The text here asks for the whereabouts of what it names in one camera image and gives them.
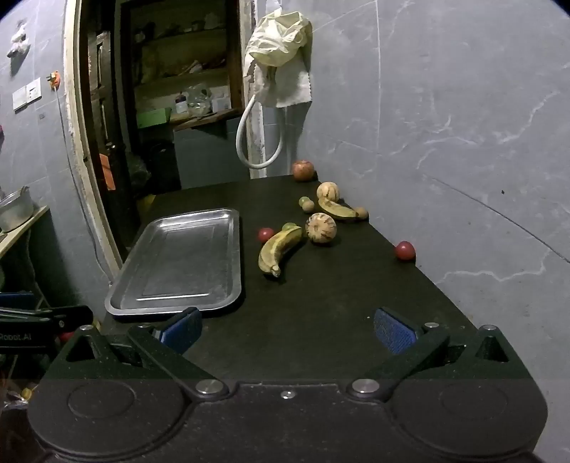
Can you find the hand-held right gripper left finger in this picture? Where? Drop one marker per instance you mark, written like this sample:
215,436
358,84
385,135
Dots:
182,330

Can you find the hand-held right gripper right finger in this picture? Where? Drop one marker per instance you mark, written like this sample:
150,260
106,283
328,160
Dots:
394,331

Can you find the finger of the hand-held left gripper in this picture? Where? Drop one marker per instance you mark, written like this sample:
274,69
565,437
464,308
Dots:
73,317

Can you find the metal tray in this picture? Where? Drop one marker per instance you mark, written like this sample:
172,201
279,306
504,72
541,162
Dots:
178,262

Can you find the long yellow banana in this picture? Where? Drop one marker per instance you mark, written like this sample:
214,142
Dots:
278,251

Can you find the red tomato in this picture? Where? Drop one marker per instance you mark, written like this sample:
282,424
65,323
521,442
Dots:
266,234
405,250

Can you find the heavily striped melon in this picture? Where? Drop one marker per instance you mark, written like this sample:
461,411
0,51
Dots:
320,228

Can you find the short dark-tipped banana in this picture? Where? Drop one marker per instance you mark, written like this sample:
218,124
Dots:
337,209

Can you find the small brown round fruit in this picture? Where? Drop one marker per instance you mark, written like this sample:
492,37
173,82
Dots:
308,206
361,213

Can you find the pale striped melon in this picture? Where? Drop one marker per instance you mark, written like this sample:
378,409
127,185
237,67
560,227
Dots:
328,192

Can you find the side shelf board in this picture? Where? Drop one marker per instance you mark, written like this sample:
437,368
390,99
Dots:
24,225

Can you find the metal pot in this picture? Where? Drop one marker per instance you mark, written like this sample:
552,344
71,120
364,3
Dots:
15,210

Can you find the grey cabinet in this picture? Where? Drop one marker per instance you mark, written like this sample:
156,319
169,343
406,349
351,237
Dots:
209,153

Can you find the red apple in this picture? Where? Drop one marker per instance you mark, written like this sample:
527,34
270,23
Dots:
303,170

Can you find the dark wooden door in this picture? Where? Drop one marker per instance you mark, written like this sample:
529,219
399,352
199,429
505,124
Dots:
101,111

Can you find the green box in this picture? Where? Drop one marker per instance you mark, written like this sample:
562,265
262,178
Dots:
153,117

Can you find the white bottle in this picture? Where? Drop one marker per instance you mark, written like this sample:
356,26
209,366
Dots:
180,103

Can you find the small white box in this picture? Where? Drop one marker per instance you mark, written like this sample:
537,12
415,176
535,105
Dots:
221,103

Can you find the clear plastic container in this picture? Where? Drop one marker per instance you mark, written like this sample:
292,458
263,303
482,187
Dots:
199,100

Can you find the white towel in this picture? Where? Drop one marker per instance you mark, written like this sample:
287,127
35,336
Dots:
289,87

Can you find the cream cloth bag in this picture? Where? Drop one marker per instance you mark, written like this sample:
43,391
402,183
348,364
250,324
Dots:
278,38

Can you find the white door frame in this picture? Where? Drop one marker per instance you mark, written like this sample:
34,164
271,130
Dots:
82,147

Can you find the white wall switch panel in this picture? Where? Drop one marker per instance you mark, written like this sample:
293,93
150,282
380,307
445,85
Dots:
26,93

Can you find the orange wall hook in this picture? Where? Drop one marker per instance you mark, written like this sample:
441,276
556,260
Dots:
54,78

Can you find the white wall bracket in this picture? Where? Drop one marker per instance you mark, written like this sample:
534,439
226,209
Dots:
18,43

